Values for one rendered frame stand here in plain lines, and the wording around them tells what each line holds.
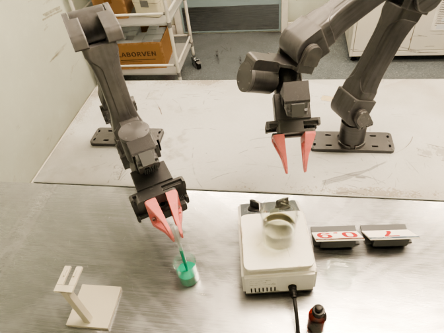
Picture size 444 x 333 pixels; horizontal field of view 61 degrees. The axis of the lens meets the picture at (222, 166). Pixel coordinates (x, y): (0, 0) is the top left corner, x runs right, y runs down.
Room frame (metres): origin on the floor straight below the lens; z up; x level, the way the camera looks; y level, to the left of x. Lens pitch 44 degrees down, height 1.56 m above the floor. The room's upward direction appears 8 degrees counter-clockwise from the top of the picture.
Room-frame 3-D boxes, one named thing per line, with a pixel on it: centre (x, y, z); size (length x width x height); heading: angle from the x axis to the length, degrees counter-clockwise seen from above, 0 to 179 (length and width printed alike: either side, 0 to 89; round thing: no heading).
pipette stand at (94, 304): (0.35, 0.27, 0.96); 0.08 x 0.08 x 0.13; 78
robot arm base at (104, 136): (0.84, 0.25, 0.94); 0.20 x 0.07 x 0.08; 76
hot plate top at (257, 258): (0.39, -0.08, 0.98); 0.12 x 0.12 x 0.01; 86
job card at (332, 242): (0.43, -0.21, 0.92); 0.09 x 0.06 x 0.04; 83
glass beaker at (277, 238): (0.39, -0.09, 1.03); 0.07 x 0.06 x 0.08; 46
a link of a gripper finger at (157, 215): (0.42, 0.10, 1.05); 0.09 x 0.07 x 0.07; 19
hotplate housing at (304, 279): (0.42, -0.08, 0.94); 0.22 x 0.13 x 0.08; 176
